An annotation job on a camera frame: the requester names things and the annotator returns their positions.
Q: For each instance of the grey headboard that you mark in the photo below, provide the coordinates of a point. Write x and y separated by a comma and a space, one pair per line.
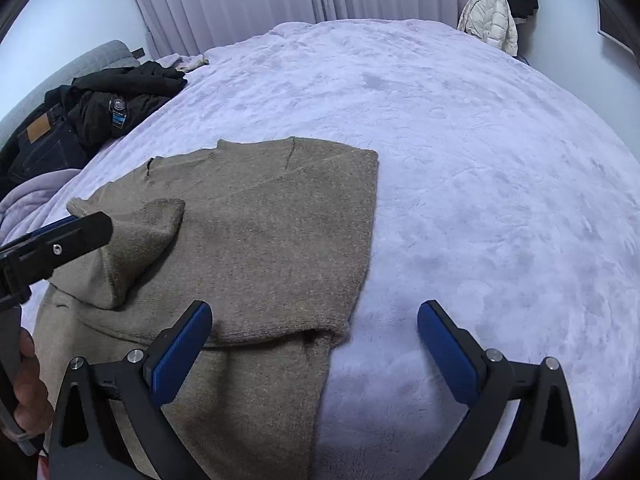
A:
75, 65

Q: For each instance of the lavender fleece blanket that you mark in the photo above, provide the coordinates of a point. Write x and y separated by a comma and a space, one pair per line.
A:
475, 185

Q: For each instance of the pale crumpled cloth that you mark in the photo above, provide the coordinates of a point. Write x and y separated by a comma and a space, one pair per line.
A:
182, 62

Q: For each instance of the black jacket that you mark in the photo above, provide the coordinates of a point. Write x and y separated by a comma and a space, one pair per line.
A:
125, 100

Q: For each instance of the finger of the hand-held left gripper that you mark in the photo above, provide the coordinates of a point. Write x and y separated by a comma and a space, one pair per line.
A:
50, 227
70, 242

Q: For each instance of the wall-mounted television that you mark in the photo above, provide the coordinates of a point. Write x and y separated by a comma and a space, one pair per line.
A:
617, 22

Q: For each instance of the dark blue jeans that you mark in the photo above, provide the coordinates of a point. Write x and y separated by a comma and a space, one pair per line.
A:
40, 150

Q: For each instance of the person's left hand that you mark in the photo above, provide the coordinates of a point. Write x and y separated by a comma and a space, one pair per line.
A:
32, 390

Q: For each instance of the grey pleated curtains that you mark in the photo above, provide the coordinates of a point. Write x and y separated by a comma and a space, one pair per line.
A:
240, 0

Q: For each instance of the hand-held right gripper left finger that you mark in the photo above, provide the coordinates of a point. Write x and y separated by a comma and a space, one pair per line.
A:
182, 355

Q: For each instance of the white puffer jacket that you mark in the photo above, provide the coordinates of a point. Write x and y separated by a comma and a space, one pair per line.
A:
487, 15

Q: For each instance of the lavender garment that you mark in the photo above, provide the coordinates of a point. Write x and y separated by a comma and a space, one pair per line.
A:
30, 195

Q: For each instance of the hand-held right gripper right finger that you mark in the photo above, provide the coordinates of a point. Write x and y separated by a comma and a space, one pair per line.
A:
445, 355

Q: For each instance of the olive knit sweater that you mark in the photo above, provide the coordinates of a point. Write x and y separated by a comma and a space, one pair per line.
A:
260, 240

